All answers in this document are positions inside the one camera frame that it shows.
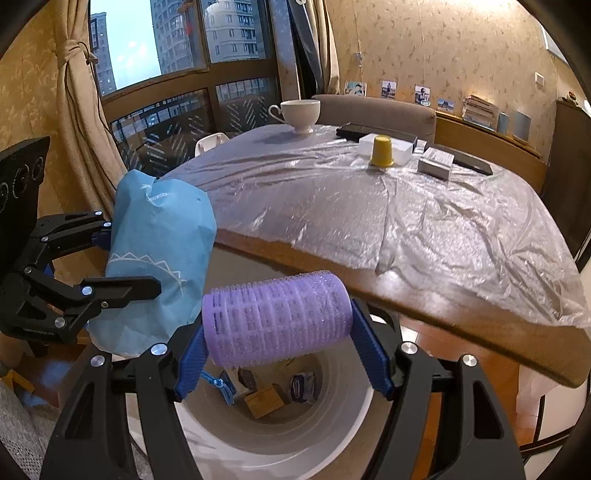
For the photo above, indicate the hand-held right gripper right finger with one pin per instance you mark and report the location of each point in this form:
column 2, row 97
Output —
column 374, row 350

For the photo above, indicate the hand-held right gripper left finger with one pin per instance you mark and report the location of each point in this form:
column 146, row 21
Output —
column 191, row 364

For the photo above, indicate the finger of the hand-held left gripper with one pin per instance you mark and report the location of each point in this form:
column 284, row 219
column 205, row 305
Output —
column 99, row 239
column 124, row 287

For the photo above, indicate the light blue fabric bag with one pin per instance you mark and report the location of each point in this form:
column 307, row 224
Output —
column 157, row 230

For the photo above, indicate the purple hair roller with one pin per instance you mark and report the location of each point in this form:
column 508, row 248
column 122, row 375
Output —
column 277, row 318

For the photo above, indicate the white trash bin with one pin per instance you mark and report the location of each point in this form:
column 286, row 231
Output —
column 277, row 429

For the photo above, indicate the small wooden block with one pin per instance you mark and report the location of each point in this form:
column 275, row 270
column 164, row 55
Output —
column 263, row 401

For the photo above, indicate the tied beige curtain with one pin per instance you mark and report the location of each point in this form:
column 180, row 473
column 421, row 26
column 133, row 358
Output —
column 78, row 115

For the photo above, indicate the white chair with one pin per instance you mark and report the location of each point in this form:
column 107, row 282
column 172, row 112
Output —
column 210, row 144

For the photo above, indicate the clear plastic table cover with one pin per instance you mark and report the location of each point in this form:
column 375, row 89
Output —
column 323, row 207

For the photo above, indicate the grey textured cloth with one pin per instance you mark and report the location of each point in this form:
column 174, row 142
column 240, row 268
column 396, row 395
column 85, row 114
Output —
column 18, row 429

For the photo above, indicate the white medicine box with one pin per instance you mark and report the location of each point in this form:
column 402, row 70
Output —
column 436, row 164

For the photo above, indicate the yellow plastic cup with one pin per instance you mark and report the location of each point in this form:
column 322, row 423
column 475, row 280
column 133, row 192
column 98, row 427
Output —
column 382, row 150

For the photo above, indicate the plain white box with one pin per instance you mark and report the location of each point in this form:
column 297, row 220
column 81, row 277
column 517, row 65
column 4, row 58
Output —
column 402, row 150

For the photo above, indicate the large black tablet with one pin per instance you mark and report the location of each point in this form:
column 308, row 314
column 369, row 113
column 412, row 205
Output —
column 471, row 164

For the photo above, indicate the window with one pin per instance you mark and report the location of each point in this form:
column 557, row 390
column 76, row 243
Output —
column 184, row 37

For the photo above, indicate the brown backrest cushion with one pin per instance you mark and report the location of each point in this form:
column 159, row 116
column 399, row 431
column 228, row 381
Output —
column 392, row 115

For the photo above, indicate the white ceramic cup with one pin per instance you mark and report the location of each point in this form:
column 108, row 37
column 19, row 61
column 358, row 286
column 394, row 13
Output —
column 300, row 113

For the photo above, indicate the wooden ledge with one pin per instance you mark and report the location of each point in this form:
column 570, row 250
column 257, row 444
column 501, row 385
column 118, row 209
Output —
column 498, row 147

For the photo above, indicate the building photo card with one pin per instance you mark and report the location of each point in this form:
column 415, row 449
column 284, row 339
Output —
column 445, row 105

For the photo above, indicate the portrait photo card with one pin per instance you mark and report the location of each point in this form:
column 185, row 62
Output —
column 422, row 95

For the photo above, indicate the standing figure photo card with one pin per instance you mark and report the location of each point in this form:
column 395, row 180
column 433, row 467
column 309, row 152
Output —
column 388, row 89

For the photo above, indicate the light blue cylinder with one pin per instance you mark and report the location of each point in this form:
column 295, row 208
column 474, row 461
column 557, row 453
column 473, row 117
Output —
column 503, row 122

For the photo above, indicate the blue white photo card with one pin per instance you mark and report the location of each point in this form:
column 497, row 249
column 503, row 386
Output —
column 355, row 89

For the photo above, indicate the stack of books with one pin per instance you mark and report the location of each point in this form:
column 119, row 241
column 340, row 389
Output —
column 480, row 110

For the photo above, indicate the grey speaker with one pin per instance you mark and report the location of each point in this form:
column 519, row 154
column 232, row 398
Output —
column 521, row 125

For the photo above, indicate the dark wooden cabinet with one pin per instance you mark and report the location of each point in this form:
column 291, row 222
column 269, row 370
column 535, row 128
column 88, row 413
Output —
column 568, row 161

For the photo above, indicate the dark cloth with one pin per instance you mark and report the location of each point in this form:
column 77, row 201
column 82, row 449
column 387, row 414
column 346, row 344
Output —
column 307, row 55

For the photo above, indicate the beige patterned curtain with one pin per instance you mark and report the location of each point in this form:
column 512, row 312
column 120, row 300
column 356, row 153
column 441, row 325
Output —
column 328, row 46

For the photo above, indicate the white lamp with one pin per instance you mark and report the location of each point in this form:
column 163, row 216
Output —
column 586, row 107

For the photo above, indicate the white wall switch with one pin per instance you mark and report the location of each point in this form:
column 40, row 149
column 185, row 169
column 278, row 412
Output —
column 539, row 78

